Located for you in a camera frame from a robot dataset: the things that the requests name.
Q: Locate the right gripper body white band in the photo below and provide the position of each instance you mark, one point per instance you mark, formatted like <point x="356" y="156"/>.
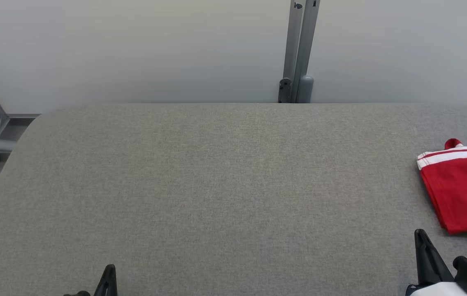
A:
<point x="435" y="290"/>

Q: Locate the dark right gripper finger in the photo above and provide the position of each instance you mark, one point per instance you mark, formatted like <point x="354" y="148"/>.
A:
<point x="428" y="267"/>

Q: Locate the grey metal partition post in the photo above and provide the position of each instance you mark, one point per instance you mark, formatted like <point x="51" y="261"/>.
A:
<point x="305" y="41"/>

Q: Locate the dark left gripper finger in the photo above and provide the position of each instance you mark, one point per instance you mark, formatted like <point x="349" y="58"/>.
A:
<point x="108" y="285"/>

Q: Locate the red shorts with white stripe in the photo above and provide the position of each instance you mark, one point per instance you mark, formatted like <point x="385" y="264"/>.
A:
<point x="463" y="193"/>

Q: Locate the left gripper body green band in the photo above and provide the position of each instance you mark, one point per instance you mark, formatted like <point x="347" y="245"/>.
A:
<point x="77" y="294"/>

